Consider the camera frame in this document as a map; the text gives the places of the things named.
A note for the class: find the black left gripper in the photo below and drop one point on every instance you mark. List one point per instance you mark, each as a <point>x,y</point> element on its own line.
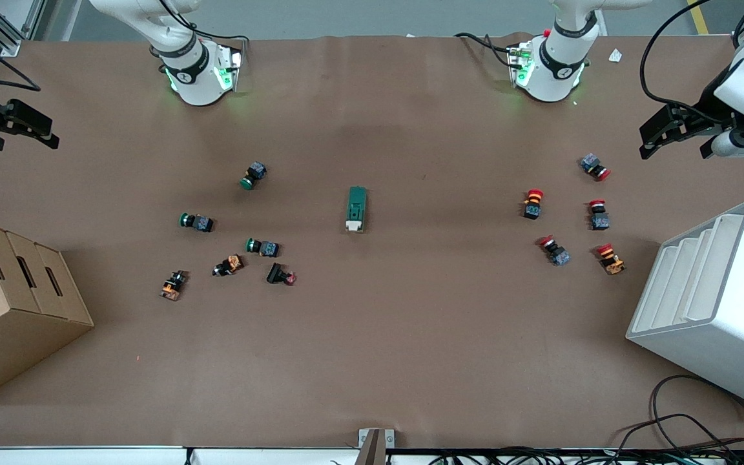
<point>701,116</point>

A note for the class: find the green load switch white lever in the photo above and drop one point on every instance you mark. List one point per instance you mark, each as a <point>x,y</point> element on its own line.
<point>356,206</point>

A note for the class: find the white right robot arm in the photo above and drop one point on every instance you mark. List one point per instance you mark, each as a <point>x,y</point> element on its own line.
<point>191,71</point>

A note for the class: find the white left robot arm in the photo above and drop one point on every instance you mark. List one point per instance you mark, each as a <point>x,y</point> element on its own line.
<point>562,61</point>

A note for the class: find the red mushroom button grey body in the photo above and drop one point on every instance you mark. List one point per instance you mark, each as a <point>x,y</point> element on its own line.
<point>595,166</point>
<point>555,251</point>
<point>599,216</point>

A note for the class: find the small white paper scrap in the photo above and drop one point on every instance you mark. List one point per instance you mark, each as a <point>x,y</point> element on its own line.
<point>615,55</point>

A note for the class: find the red mushroom button orange body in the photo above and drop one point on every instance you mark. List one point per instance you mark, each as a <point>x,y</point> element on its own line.
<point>611,259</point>
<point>533,205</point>

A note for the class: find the white plastic stepped rack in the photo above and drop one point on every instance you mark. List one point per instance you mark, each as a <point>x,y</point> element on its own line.
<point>727,323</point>

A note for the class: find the brown cardboard box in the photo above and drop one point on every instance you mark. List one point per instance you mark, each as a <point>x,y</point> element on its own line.
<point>4,323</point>

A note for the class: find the brown paper table cover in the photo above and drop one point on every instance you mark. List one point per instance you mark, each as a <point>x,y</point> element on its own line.
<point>411,336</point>

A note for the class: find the metal base connector bracket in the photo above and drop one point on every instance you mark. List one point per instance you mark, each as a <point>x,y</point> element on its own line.
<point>233,68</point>
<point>519,64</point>

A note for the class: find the green push button switch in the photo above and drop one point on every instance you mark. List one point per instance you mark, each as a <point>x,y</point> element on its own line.
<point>263,247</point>
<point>197,223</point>
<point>254,175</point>

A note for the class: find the black orange push button switch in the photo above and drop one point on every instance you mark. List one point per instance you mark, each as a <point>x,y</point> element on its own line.
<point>173,285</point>
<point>228,265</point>

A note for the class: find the black pink selector switch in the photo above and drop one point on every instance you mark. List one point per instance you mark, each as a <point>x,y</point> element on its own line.
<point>278,274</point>

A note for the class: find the metal table edge bracket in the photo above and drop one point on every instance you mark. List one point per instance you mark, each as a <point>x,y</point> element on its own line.
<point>375,445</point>

